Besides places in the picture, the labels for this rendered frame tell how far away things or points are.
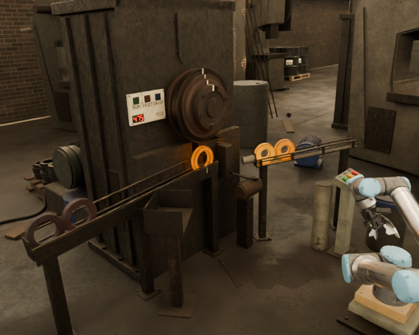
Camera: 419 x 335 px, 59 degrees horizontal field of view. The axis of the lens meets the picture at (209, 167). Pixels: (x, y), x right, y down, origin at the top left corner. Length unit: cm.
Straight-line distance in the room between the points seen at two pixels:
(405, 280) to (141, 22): 178
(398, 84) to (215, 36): 260
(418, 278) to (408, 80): 350
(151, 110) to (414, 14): 303
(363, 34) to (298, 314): 332
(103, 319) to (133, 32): 165
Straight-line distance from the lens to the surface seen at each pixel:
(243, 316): 231
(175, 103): 221
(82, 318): 245
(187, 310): 235
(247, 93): 503
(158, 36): 230
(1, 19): 818
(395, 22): 455
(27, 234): 192
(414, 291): 155
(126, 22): 217
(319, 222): 281
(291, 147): 279
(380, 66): 462
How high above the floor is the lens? 155
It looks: 20 degrees down
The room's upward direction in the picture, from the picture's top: 2 degrees counter-clockwise
